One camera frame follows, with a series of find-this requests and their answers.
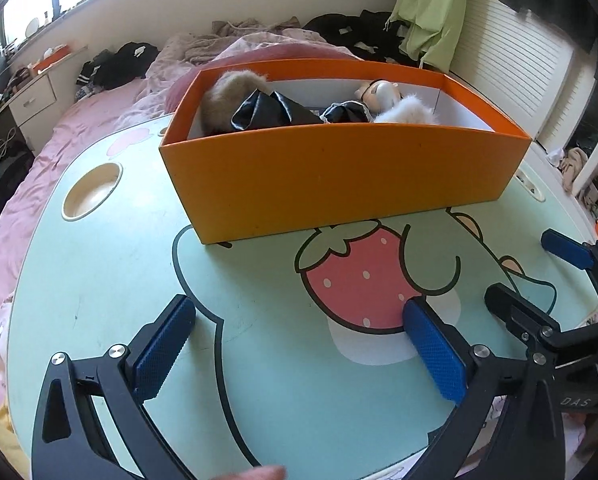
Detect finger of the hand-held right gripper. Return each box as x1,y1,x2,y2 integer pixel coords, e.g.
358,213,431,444
484,282,564,387
540,228,598,307

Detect small doll figure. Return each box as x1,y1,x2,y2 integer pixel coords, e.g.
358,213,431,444
354,79,402,113

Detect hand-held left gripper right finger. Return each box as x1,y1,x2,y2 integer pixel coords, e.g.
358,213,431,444
402,296,566,480

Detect black clothes pile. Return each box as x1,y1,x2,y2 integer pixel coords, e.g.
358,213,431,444
303,9,420,66

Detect white louvered door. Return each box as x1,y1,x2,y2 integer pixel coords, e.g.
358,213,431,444
449,0,575,136

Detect floral pink quilt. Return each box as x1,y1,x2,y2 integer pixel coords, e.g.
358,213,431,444
144,27,365,111

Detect beige knitted blanket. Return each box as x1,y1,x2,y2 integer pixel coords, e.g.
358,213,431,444
211,16,300,36

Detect orange tray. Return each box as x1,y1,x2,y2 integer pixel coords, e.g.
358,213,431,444
29,42,74,76

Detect beige crumpled cloth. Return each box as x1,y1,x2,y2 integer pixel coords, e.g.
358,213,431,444
559,147,590,193

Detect black lace cloth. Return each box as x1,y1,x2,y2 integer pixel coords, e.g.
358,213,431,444
231,89,380,133

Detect white drawer cabinet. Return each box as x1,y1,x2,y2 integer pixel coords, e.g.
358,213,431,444
0,45,90,136

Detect orange cardboard box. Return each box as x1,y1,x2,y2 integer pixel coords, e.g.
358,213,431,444
159,58,534,246

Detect person's left hand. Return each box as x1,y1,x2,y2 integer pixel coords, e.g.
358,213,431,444
214,465,287,480

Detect brown fluffy pompom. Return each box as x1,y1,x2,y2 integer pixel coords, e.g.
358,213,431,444
200,70,272,137

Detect cartoon printed desktop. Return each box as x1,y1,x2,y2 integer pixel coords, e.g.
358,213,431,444
6,110,598,480

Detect black and white clothes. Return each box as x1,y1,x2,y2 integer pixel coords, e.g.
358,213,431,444
76,42,160,101

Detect green hanging cloth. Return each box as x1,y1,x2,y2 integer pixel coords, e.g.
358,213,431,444
391,0,470,73

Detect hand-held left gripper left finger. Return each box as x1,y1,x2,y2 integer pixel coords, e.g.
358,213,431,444
31,294,197,480

